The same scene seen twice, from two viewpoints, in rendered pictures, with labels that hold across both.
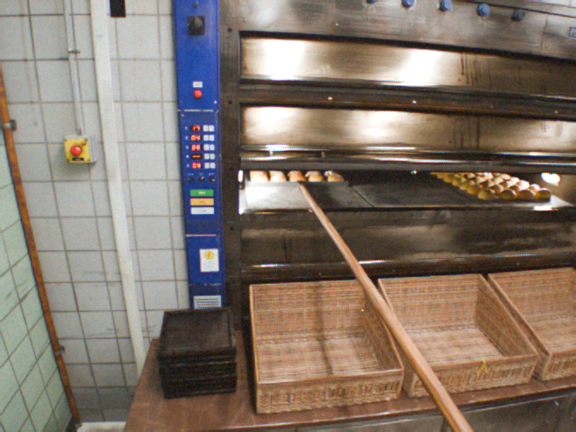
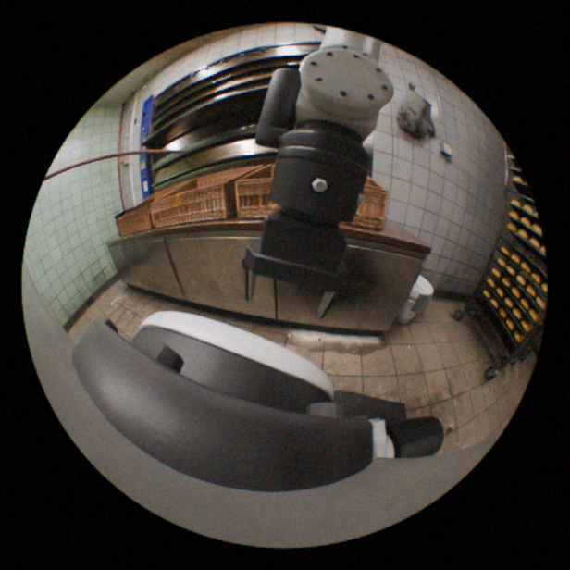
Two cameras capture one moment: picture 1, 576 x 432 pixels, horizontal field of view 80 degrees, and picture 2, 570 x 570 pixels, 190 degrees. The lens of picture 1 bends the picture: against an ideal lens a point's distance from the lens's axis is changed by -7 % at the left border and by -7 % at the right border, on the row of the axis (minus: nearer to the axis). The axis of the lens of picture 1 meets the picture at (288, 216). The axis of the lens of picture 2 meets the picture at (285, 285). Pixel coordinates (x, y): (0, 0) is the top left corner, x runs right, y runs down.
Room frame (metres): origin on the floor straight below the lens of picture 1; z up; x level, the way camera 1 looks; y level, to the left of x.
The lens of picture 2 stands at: (0.62, -1.47, 0.70)
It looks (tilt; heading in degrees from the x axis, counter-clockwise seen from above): 35 degrees down; 20
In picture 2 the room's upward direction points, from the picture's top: straight up
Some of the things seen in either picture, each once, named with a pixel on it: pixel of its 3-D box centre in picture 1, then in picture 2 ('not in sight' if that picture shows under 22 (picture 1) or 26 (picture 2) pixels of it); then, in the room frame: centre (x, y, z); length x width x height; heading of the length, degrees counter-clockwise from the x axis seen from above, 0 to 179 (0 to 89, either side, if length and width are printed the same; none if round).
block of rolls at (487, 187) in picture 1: (487, 181); not in sight; (2.10, -1.20, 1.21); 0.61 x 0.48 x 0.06; 8
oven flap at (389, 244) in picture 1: (430, 242); (226, 150); (1.59, -0.69, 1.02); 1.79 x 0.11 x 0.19; 98
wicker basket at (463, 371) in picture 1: (449, 328); (206, 191); (1.32, -0.74, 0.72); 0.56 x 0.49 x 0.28; 97
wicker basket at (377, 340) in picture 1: (319, 339); (153, 206); (1.24, -0.15, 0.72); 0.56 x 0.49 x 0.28; 99
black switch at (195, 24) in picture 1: (195, 17); not in sight; (1.38, 0.35, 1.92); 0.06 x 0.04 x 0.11; 98
